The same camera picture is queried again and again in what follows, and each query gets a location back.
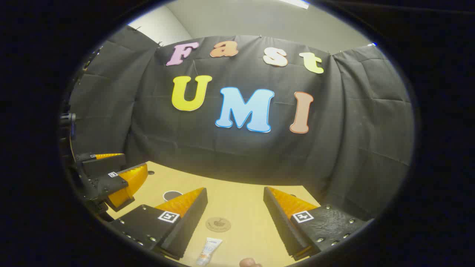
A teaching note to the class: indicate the round cork coaster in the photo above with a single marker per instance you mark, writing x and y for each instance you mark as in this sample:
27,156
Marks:
218,224

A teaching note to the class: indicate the wooden desktop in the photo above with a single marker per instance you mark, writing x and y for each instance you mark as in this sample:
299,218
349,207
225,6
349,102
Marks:
241,207

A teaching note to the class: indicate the black backdrop cloth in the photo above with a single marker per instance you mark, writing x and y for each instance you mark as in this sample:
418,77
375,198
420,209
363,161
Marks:
259,155

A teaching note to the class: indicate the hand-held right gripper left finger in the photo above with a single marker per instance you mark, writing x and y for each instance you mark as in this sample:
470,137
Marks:
189,222

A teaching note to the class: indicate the white toothpaste tube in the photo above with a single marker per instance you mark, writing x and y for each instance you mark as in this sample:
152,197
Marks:
209,250

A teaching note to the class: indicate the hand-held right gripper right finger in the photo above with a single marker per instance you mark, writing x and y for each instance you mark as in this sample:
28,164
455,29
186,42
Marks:
280,218

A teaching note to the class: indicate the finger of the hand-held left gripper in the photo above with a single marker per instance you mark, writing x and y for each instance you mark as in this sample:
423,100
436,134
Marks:
105,165
115,183

